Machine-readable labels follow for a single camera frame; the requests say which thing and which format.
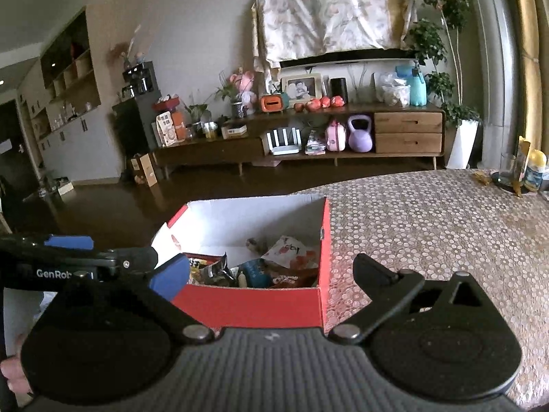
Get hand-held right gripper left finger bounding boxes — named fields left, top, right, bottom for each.
left=56, top=253, right=215, bottom=346

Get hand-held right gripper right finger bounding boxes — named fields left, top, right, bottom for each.
left=328, top=252, right=487, bottom=346

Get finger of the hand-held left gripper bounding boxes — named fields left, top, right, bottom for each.
left=0, top=244, right=159, bottom=272
left=0, top=232, right=94, bottom=252

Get orange snack packet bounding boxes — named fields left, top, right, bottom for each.
left=188, top=256, right=224, bottom=284

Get white grey printed snack packet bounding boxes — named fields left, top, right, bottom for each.
left=199, top=252, right=235, bottom=286

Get reddish brown snack packet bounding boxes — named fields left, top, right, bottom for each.
left=268, top=266, right=320, bottom=289

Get white red snack packet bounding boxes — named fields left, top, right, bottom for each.
left=259, top=235, right=320, bottom=269

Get blue snack packet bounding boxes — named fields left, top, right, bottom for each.
left=234, top=259, right=275, bottom=288

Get red cardboard box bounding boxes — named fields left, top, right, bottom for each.
left=150, top=194, right=334, bottom=331

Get person's left hand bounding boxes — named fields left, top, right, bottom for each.
left=0, top=337, right=35, bottom=398

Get black side cabinet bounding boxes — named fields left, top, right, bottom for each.
left=112, top=92, right=163, bottom=173

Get printed snack boxes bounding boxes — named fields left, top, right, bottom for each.
left=154, top=109, right=194, bottom=146

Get purple kettlebell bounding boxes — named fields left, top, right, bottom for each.
left=347, top=114, right=374, bottom=153

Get pink small case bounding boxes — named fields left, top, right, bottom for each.
left=325, top=121, right=347, bottom=152

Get stack of booklets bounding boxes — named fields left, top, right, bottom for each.
left=305, top=130, right=327, bottom=155

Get wooden television cabinet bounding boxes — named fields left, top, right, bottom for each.
left=152, top=104, right=447, bottom=178

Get black round coaster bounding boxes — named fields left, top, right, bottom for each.
left=491, top=172, right=526, bottom=190

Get white plant pot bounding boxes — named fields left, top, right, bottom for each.
left=446, top=119, right=480, bottom=171

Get white router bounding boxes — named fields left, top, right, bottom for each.
left=261, top=129, right=303, bottom=157

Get clear glass cup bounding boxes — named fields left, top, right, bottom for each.
left=499, top=153, right=517, bottom=183

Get black coffee machine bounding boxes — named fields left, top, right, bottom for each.
left=122, top=61, right=156, bottom=98

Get green plant in glass vase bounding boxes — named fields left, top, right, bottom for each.
left=214, top=77, right=248, bottom=119

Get clear plastic bag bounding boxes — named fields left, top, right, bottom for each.
left=377, top=72, right=412, bottom=108

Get black cylinder speaker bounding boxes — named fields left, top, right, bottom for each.
left=329, top=77, right=347, bottom=103

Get tall yellow packet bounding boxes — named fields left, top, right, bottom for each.
left=512, top=136, right=533, bottom=198

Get blue water jug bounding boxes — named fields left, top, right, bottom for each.
left=409, top=62, right=429, bottom=106

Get yellow lid wipes canister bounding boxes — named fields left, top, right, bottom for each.
left=523, top=149, right=548, bottom=193

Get orange tissue box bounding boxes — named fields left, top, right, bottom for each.
left=261, top=94, right=288, bottom=115

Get pink plush flowers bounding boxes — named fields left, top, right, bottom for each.
left=229, top=71, right=258, bottom=116

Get black television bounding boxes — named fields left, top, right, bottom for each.
left=279, top=47, right=413, bottom=69

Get grey standing air conditioner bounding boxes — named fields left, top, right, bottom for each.
left=465, top=0, right=522, bottom=173

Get tall green potted plant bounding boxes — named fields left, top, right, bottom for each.
left=403, top=0, right=482, bottom=126

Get floral cloth television cover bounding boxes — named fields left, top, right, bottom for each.
left=253, top=0, right=415, bottom=70

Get yellow curtain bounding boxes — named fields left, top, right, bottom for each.
left=508, top=0, right=549, bottom=156

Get wooden wall shelves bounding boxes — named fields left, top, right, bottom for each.
left=17, top=9, right=104, bottom=139

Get white photo frame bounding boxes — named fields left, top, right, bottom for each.
left=281, top=74, right=324, bottom=108

